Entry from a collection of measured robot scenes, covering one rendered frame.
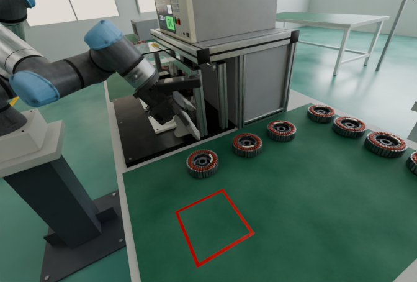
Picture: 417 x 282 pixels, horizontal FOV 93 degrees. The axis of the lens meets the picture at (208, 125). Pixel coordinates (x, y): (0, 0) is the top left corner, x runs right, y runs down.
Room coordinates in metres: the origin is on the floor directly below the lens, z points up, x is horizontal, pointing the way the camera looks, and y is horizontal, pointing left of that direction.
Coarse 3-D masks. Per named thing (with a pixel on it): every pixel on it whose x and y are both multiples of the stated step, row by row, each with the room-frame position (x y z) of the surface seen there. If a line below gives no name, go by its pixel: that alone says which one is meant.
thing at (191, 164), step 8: (200, 152) 0.55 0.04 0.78; (208, 152) 0.54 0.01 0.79; (192, 160) 0.51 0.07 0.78; (200, 160) 0.52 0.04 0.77; (208, 160) 0.53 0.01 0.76; (216, 160) 0.50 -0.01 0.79; (192, 168) 0.47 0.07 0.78; (200, 168) 0.47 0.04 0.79; (208, 168) 0.46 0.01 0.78; (216, 168) 0.48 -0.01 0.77; (200, 176) 0.46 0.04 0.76
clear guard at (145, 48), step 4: (140, 44) 1.14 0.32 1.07; (144, 44) 1.12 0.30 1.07; (148, 44) 1.11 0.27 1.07; (160, 44) 1.08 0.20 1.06; (140, 48) 1.02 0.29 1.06; (144, 48) 1.02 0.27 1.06; (148, 48) 1.01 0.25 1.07; (152, 48) 1.00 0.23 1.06; (156, 48) 0.99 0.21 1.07; (160, 48) 0.98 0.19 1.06; (164, 48) 0.97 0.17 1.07; (168, 48) 0.96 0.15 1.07; (144, 52) 0.94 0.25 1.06; (148, 52) 0.93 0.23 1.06; (152, 52) 0.93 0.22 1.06
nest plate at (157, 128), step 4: (152, 120) 0.82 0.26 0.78; (172, 120) 0.80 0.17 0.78; (152, 124) 0.78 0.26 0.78; (156, 124) 0.77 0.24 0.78; (160, 124) 0.77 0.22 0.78; (164, 124) 0.77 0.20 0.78; (168, 124) 0.76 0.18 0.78; (172, 124) 0.76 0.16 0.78; (176, 124) 0.76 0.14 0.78; (156, 128) 0.74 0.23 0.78; (160, 128) 0.74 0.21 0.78; (164, 128) 0.74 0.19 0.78; (168, 128) 0.74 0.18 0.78; (172, 128) 0.74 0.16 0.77; (156, 132) 0.72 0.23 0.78
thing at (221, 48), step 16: (160, 32) 1.11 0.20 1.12; (256, 32) 0.86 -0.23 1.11; (272, 32) 0.82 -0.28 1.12; (288, 32) 0.80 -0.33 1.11; (176, 48) 0.85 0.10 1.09; (192, 48) 0.69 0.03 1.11; (208, 48) 0.67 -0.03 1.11; (224, 48) 0.69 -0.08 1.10; (240, 48) 0.72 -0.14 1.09; (256, 48) 0.74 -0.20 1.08
